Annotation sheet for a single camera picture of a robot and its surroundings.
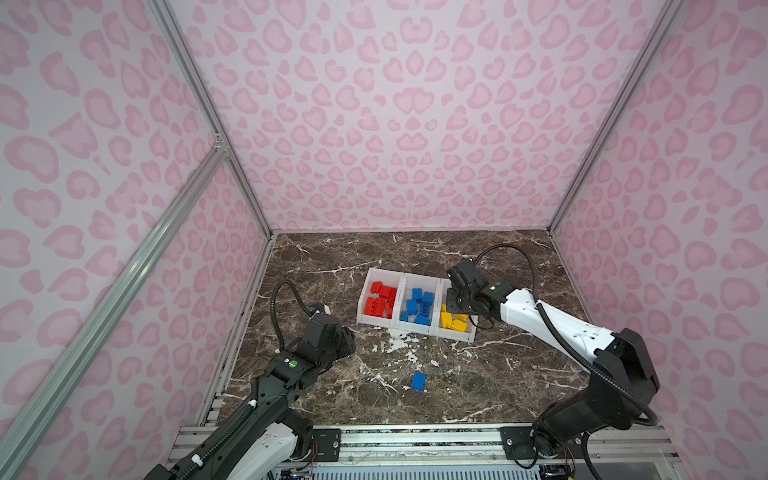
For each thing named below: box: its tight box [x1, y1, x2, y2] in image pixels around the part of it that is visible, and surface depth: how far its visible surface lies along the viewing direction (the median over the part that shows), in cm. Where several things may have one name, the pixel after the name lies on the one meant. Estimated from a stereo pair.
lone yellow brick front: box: [441, 312, 454, 329], surface depth 93 cm
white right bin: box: [432, 278, 478, 343], surface depth 91 cm
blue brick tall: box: [407, 299, 418, 316], surface depth 97 cm
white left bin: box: [357, 268, 404, 328], surface depth 97 cm
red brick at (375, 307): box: [364, 297, 385, 317], surface depth 97 cm
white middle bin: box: [394, 272, 442, 336], surface depth 97 cm
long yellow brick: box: [451, 319, 468, 333], surface depth 92 cm
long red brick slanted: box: [380, 286, 397, 308], surface depth 102 cm
